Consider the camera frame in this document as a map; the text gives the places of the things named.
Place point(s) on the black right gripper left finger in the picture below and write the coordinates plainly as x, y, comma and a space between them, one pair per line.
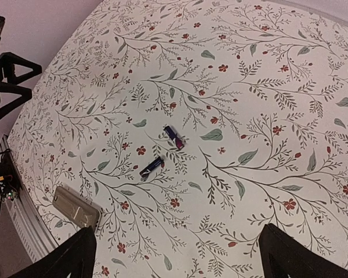
73, 258

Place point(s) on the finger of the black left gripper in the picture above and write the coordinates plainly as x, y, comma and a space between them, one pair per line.
9, 60
12, 97

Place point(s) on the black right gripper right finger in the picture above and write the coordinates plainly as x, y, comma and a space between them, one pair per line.
283, 256

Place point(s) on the beige remote control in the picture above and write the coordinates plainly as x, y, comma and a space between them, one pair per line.
75, 209

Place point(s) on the dark blue AA battery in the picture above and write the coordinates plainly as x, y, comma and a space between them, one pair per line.
152, 166

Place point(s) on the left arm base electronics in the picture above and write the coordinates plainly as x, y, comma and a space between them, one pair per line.
9, 179

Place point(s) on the floral patterned table mat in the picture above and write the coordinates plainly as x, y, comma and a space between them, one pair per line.
258, 93

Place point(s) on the aluminium front rail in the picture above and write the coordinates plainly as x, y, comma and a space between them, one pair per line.
32, 213

